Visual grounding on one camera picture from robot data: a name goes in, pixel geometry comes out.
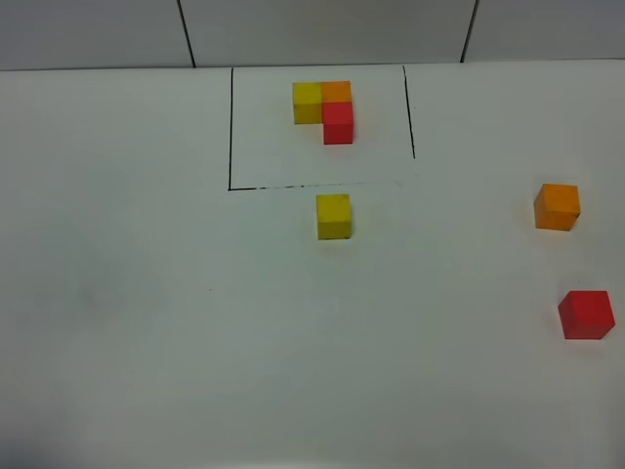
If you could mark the template orange cube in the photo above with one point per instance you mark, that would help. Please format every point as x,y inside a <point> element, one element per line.
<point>336,92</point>

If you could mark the template yellow cube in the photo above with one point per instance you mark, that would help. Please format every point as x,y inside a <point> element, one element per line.
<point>307,102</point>

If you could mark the template red cube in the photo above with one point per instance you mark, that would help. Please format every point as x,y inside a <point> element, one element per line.
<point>338,123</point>

